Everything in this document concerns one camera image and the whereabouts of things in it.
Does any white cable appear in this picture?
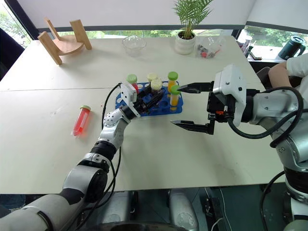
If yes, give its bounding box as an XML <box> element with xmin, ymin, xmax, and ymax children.
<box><xmin>211</xmin><ymin>218</ymin><xmax>226</xmax><ymax>231</ymax></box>

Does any silver rounded robot leg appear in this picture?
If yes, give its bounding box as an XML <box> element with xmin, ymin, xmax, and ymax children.
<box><xmin>168</xmin><ymin>189</ymin><xmax>199</xmax><ymax>231</ymax></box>
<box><xmin>96</xmin><ymin>191</ymin><xmax>139</xmax><ymax>231</ymax></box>

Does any wooden curved stand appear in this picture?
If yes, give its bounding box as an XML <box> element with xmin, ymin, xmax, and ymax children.
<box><xmin>37</xmin><ymin>17</ymin><xmax>93</xmax><ymax>66</ymax></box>

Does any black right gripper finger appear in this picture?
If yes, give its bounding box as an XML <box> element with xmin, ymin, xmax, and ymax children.
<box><xmin>169</xmin><ymin>115</ymin><xmax>216</xmax><ymax>136</ymax></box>
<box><xmin>177</xmin><ymin>81</ymin><xmax>215</xmax><ymax>95</ymax></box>

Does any person's white sleeve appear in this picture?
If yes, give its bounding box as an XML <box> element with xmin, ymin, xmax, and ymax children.
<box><xmin>285</xmin><ymin>54</ymin><xmax>308</xmax><ymax>79</ymax></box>

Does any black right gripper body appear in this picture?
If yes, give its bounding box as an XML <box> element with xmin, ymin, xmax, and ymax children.
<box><xmin>206</xmin><ymin>90</ymin><xmax>236</xmax><ymax>123</ymax></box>

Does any black box under table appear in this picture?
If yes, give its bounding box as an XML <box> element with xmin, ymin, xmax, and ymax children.
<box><xmin>204</xmin><ymin>187</ymin><xmax>225</xmax><ymax>222</ymax></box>

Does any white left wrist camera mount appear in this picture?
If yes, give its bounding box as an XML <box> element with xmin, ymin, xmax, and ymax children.
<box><xmin>119</xmin><ymin>81</ymin><xmax>141</xmax><ymax>118</ymax></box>

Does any yellow tube with green cap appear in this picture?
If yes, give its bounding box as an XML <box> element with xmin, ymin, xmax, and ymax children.
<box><xmin>169</xmin><ymin>84</ymin><xmax>182</xmax><ymax>112</ymax></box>

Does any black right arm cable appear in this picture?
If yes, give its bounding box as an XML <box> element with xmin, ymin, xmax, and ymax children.
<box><xmin>227</xmin><ymin>86</ymin><xmax>304</xmax><ymax>149</ymax></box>

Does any clear plastic bag with parts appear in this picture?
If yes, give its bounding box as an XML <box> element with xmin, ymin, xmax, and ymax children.
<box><xmin>194</xmin><ymin>28</ymin><xmax>227</xmax><ymax>59</ymax></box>

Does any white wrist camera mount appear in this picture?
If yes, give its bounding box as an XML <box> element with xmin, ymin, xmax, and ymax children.
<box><xmin>119</xmin><ymin>81</ymin><xmax>141</xmax><ymax>118</ymax></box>
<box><xmin>212</xmin><ymin>64</ymin><xmax>247</xmax><ymax>128</ymax></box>

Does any blue test tube rack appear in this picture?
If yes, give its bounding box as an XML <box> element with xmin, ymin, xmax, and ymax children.
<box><xmin>116</xmin><ymin>81</ymin><xmax>185</xmax><ymax>117</ymax></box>

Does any orange tube with green cap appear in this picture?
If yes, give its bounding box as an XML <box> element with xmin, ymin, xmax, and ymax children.
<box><xmin>167</xmin><ymin>71</ymin><xmax>180</xmax><ymax>91</ymax></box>

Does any tube with white cap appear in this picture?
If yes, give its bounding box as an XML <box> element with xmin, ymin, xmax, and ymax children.
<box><xmin>146</xmin><ymin>72</ymin><xmax>159</xmax><ymax>84</ymax></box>
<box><xmin>150</xmin><ymin>78</ymin><xmax>163</xmax><ymax>93</ymax></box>

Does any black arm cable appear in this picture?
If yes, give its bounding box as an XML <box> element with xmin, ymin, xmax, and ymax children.
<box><xmin>72</xmin><ymin>82</ymin><xmax>123</xmax><ymax>231</ymax></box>
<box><xmin>227</xmin><ymin>86</ymin><xmax>304</xmax><ymax>149</ymax></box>

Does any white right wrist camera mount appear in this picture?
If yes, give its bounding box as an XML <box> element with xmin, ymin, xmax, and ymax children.
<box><xmin>212</xmin><ymin>64</ymin><xmax>247</xmax><ymax>128</ymax></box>

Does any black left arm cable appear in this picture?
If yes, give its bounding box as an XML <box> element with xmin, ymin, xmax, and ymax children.
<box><xmin>72</xmin><ymin>82</ymin><xmax>123</xmax><ymax>231</ymax></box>

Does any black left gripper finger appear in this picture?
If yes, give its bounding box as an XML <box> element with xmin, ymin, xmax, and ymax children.
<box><xmin>147</xmin><ymin>91</ymin><xmax>167</xmax><ymax>113</ymax></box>
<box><xmin>138</xmin><ymin>86</ymin><xmax>153</xmax><ymax>100</ymax></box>

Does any black lower cable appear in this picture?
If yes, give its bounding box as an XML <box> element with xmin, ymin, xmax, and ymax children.
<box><xmin>261</xmin><ymin>170</ymin><xmax>286</xmax><ymax>231</ymax></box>

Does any clear glass bowl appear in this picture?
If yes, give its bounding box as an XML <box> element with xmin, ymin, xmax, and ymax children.
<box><xmin>121</xmin><ymin>35</ymin><xmax>148</xmax><ymax>58</ymax></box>

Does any red tube with green cap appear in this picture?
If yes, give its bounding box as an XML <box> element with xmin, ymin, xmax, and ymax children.
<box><xmin>72</xmin><ymin>104</ymin><xmax>93</xmax><ymax>139</ymax></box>
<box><xmin>126</xmin><ymin>74</ymin><xmax>140</xmax><ymax>93</ymax></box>

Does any pink and white tube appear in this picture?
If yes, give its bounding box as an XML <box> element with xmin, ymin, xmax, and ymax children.
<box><xmin>240</xmin><ymin>36</ymin><xmax>253</xmax><ymax>55</ymax></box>

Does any dark green mug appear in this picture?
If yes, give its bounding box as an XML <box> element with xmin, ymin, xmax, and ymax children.
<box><xmin>277</xmin><ymin>36</ymin><xmax>307</xmax><ymax>61</ymax></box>

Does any potted palm in white pot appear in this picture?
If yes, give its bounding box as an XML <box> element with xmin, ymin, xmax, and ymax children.
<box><xmin>171</xmin><ymin>0</ymin><xmax>215</xmax><ymax>56</ymax></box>

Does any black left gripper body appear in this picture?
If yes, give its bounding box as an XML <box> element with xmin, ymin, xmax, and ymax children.
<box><xmin>134</xmin><ymin>93</ymin><xmax>154</xmax><ymax>116</ymax></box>

